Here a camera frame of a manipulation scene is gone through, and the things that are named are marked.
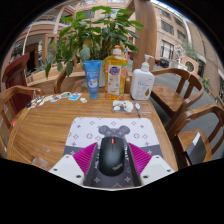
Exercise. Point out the long wooden planter box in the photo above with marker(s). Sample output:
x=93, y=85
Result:
x=43, y=78

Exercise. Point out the white cartoon sticker sheet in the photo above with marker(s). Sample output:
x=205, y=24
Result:
x=32, y=105

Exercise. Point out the clear plastic packet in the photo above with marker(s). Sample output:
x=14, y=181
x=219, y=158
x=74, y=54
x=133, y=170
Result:
x=145, y=109

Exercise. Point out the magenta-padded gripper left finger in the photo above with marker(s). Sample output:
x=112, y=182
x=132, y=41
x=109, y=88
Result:
x=65, y=168

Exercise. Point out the small white sticker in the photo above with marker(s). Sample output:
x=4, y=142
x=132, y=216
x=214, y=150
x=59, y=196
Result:
x=83, y=100
x=42, y=103

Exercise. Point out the grey white printed mouse pad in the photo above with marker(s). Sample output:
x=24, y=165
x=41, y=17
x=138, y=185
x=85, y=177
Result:
x=86, y=130

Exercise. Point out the orange dish soap bottle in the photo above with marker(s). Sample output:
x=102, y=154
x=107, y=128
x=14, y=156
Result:
x=115, y=78

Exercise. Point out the black notebook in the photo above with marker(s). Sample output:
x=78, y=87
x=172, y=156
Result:
x=196, y=148

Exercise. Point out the green plant in white pot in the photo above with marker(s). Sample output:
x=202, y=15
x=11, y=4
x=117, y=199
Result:
x=96, y=30

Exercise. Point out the colourful cartoon sticker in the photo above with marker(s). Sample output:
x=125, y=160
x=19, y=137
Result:
x=56, y=98
x=65, y=95

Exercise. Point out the black computer mouse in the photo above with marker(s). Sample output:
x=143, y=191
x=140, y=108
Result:
x=112, y=156

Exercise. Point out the white pump bottle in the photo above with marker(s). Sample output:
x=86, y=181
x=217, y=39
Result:
x=142, y=85

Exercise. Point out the blue cartoon sticker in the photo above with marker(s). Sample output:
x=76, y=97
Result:
x=75, y=96

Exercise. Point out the white packet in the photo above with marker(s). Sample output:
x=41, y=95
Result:
x=122, y=106

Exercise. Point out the dark red wooden lectern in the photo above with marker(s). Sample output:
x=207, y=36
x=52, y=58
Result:
x=15, y=71

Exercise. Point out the pale yellow sticker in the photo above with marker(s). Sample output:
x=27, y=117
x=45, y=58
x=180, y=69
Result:
x=48, y=98

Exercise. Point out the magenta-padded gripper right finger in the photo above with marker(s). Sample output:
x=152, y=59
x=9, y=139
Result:
x=158, y=168

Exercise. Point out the wooden armchair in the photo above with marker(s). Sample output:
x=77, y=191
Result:
x=170, y=95
x=20, y=90
x=61, y=76
x=200, y=111

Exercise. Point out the dark cartoon sticker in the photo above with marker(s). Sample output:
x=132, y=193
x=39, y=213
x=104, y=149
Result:
x=38, y=98

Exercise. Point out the blue squeeze tube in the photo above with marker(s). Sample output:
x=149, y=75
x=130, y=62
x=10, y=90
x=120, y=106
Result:
x=92, y=78

